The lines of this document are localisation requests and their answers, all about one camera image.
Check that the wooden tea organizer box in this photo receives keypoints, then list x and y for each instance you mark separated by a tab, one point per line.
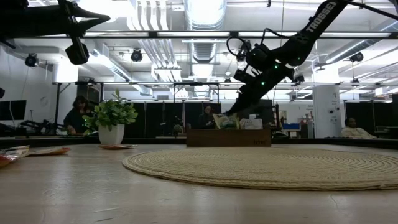
228	138

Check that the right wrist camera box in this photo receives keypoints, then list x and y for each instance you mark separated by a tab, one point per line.
244	76

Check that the black monitor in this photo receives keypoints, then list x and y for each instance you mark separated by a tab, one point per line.
264	110
12	109

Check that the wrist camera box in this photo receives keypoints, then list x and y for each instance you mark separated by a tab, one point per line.
77	53
244	76

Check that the black ceiling spotlight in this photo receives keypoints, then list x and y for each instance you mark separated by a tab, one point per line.
31	60
298	78
356	57
136	56

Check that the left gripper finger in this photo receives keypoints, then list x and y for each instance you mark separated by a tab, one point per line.
91	23
91	15

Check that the person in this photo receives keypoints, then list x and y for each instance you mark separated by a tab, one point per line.
206	117
77	116
354	131

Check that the green plant in white pot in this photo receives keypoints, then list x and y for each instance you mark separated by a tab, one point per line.
111	135

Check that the green tea packet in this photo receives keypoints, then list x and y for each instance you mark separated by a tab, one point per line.
226	122

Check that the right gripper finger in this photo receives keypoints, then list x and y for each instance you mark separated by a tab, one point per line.
242	104

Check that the black background robot arm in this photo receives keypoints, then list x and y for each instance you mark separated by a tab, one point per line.
40	126

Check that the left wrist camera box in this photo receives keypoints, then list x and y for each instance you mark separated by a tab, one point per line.
77	53

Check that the white pillar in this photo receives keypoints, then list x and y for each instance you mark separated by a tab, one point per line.
327	110

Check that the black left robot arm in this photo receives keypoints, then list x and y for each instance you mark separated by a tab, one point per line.
21	21

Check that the round woven straw placemat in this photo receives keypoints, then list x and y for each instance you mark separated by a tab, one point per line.
264	168

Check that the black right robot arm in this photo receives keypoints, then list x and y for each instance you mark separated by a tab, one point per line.
321	17

